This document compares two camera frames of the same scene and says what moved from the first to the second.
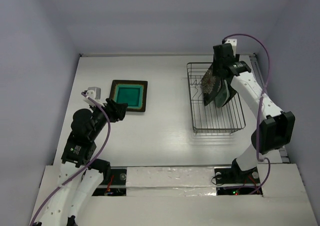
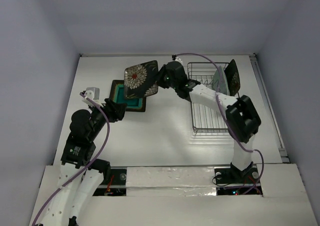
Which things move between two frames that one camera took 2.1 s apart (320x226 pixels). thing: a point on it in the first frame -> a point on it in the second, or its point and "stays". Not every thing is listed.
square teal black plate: x=133 y=93 stays
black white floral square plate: x=211 y=85 -> x=141 y=80
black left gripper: x=116 y=110 stays
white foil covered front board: x=173 y=181 stays
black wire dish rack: x=211 y=118 stays
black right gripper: x=223 y=74 -> x=162 y=74
